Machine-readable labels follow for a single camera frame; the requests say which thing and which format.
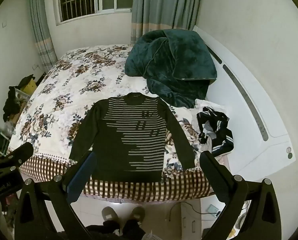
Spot dark striped sweater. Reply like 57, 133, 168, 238
69, 93, 196, 182

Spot wide grey-green curtain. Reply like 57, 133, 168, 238
130, 0, 204, 45

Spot black floor cable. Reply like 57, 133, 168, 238
169, 201, 215, 216

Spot floral bed quilt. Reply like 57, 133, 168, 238
7, 44, 214, 203

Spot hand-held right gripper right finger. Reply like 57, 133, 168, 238
199, 151, 282, 240

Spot person's dark trouser legs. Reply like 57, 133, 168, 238
84, 219, 147, 240

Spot white bed headboard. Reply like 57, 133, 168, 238
192, 26, 297, 172

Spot navy and white clothes pile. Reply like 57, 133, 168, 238
196, 106, 234, 155

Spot teal plush blanket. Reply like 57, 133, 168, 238
125, 29, 217, 109

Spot person's left slipper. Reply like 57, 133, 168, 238
101, 206, 120, 225

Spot person's slipper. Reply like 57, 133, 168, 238
128, 206, 146, 225
101, 206, 120, 225

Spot white cloth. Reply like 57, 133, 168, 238
194, 99, 227, 120

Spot dark clothes heap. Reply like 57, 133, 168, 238
3, 74, 34, 121

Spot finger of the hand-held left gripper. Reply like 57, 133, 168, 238
0, 142, 34, 174

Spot person's right slipper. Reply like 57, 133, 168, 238
128, 206, 146, 225

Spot narrow grey-green curtain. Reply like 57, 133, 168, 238
26, 0, 58, 73

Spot yellow box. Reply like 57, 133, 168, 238
23, 79, 37, 96

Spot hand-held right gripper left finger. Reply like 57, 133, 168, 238
14, 151, 97, 240

